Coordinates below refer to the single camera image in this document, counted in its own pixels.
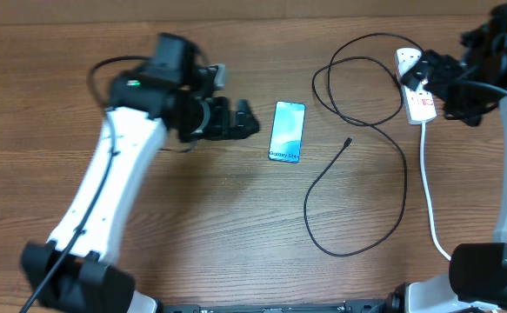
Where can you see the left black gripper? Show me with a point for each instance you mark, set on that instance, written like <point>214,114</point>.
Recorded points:
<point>219,128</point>

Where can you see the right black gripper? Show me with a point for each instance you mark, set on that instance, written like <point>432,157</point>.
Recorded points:
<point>441,69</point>

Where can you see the blue Galaxy smartphone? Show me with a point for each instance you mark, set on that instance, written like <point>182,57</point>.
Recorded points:
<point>287,132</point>

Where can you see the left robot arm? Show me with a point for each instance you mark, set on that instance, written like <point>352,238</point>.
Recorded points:
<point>175,89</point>

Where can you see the white power strip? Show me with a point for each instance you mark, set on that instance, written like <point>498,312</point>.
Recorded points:
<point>418,103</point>

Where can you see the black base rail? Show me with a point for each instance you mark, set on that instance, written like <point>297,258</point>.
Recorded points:
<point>349,306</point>

